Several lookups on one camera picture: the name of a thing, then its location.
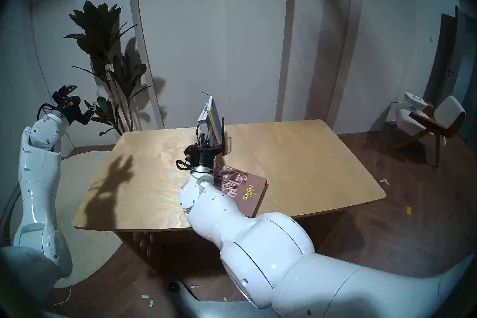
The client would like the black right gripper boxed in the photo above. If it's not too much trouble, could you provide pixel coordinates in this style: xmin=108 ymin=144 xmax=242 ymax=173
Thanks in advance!
xmin=184 ymin=131 xmax=226 ymax=172

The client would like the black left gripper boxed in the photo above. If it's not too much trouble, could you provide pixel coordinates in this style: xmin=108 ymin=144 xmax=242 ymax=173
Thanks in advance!
xmin=52 ymin=86 xmax=98 ymax=125

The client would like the dark book with yellow mark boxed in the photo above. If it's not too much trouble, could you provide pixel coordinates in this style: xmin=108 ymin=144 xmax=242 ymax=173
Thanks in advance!
xmin=197 ymin=102 xmax=210 ymax=137

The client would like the large brown HOMES book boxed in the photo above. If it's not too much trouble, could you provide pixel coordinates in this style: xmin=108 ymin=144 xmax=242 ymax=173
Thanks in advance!
xmin=181 ymin=163 xmax=268 ymax=218

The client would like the blue cover book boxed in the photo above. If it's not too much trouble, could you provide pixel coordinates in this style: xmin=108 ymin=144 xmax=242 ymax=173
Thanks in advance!
xmin=207 ymin=96 xmax=223 ymax=146

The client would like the dark green potted plant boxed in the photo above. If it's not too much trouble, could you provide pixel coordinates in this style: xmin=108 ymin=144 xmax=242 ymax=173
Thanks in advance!
xmin=63 ymin=1 xmax=153 ymax=137

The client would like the wooden table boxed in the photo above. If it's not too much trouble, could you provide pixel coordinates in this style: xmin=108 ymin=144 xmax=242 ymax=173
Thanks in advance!
xmin=72 ymin=119 xmax=387 ymax=273

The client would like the round cream rug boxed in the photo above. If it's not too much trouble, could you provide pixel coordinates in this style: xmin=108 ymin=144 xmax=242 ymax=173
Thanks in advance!
xmin=7 ymin=151 xmax=123 ymax=289

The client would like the white plastic device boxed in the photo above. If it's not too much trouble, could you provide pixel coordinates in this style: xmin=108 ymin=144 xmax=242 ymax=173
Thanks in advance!
xmin=404 ymin=92 xmax=428 ymax=112

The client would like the wooden armchair with white cushions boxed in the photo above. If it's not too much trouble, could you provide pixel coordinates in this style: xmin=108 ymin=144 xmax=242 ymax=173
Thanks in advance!
xmin=389 ymin=95 xmax=467 ymax=167

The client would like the grey door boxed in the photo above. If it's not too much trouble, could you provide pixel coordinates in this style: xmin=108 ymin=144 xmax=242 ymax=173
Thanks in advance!
xmin=425 ymin=6 xmax=477 ymax=143

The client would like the black wire bookend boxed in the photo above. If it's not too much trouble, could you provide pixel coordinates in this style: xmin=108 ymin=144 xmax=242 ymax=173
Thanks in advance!
xmin=220 ymin=118 xmax=232 ymax=157

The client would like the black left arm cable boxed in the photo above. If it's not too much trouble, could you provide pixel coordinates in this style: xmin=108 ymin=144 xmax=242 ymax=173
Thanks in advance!
xmin=37 ymin=103 xmax=56 ymax=120

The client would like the grey metal base plate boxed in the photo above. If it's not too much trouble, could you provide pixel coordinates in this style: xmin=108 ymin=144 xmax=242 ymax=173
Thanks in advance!
xmin=168 ymin=280 xmax=269 ymax=318

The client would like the white floor cable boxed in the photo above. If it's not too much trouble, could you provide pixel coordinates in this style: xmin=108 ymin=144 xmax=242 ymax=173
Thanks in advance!
xmin=53 ymin=276 xmax=72 ymax=314

